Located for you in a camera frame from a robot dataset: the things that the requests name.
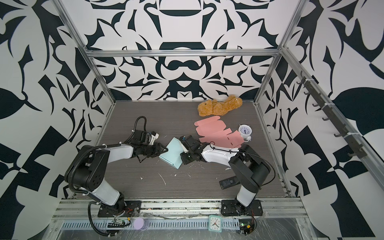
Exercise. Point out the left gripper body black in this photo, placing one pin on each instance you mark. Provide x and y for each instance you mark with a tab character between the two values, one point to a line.
148	150

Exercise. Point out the white slotted cable duct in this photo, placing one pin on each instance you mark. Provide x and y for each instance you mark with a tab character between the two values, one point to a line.
186	224

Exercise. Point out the light blue paper box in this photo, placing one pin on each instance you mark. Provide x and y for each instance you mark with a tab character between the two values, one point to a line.
173	155

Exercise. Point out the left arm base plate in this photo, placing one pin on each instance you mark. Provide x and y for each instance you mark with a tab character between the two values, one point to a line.
120	209

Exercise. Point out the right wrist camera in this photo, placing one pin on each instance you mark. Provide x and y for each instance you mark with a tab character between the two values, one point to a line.
184	144

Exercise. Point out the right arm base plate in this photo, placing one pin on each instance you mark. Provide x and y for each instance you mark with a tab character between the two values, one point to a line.
230	208

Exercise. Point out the black remote control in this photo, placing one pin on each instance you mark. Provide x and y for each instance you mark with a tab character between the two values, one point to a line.
229	182

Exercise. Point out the purple round disc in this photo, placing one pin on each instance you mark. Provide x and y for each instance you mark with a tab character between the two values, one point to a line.
141	224

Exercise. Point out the left circuit board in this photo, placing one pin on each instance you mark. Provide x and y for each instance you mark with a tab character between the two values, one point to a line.
118	223

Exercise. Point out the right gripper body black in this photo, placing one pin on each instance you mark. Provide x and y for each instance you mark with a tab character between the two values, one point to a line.
193	154

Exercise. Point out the brown teddy bear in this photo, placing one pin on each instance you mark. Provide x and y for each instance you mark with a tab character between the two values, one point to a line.
216	108

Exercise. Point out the white alarm clock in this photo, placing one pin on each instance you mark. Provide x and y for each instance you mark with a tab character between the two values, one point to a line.
246	132

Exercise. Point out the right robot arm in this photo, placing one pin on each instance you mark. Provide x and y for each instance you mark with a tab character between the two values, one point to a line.
251	170

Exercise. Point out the circuit board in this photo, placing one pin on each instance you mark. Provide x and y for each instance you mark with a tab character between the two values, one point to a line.
247	226
118	223

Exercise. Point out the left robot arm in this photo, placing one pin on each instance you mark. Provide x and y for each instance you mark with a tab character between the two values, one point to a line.
86	174

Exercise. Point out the teal square clock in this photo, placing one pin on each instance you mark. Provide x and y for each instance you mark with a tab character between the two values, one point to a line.
215	224

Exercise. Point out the pink paper box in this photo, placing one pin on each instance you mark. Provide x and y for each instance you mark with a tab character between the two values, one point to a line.
214	130

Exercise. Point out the right circuit board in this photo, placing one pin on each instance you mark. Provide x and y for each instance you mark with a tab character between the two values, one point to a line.
247	226

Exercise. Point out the wall hook rail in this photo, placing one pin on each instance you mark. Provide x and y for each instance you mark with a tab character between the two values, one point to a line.
335	116

